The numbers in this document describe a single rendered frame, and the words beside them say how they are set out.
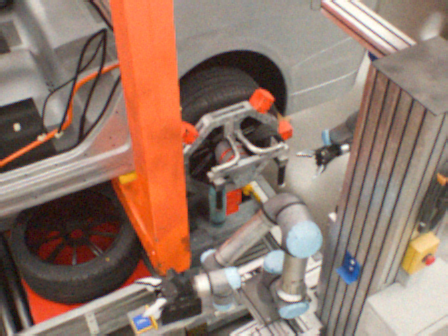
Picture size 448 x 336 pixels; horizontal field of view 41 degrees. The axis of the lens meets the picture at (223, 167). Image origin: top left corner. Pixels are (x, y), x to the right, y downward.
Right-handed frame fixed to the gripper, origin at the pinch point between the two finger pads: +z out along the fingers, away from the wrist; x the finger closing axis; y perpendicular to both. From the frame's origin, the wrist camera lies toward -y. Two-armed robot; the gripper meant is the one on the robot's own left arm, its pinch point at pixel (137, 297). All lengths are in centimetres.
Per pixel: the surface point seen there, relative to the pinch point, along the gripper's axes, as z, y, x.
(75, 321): 30, 81, 62
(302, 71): -109, 4, 124
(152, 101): -19, -45, 46
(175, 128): -27, -29, 50
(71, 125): 14, 24, 145
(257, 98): -75, -3, 98
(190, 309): -23, 66, 41
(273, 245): -85, 104, 99
